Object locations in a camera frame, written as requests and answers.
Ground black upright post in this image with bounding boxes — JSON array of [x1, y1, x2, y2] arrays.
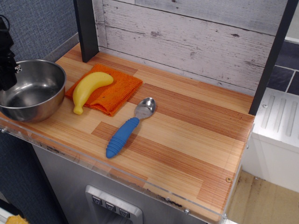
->
[[73, 0, 99, 63], [249, 0, 299, 115]]

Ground black right upright post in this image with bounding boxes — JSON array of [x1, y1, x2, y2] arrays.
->
[[249, 0, 299, 115]]

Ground orange folded cloth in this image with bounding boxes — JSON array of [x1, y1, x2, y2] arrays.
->
[[65, 63, 143, 118]]

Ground grey toy fridge cabinet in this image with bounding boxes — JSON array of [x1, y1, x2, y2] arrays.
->
[[33, 146, 203, 224]]

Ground stainless steel pot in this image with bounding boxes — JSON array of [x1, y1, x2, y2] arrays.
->
[[0, 59, 67, 122]]

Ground white ribbed side counter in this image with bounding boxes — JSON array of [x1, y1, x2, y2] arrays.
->
[[242, 88, 299, 192]]

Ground clear acrylic edge guard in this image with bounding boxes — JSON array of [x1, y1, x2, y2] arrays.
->
[[0, 119, 228, 224]]

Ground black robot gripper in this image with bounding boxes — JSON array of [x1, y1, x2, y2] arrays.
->
[[0, 29, 22, 91]]

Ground black left upright post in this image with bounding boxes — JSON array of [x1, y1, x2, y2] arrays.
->
[[73, 0, 99, 63]]

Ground yellow object bottom left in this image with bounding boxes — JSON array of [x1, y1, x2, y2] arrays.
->
[[5, 215, 29, 224]]

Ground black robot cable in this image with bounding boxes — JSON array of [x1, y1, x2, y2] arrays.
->
[[0, 15, 11, 32]]

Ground yellow plastic banana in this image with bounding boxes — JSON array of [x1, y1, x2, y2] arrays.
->
[[72, 72, 114, 115]]

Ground blue handled metal spoon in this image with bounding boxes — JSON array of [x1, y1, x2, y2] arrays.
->
[[106, 98, 156, 159]]

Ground silver dispenser button panel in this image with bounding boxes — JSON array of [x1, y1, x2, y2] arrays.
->
[[85, 185, 143, 224]]

